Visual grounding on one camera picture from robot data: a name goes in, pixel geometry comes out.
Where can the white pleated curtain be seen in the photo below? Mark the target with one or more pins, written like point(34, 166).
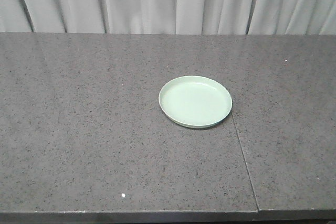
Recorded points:
point(187, 17)

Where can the mint green round plate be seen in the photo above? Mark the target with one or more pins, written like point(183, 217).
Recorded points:
point(194, 101)

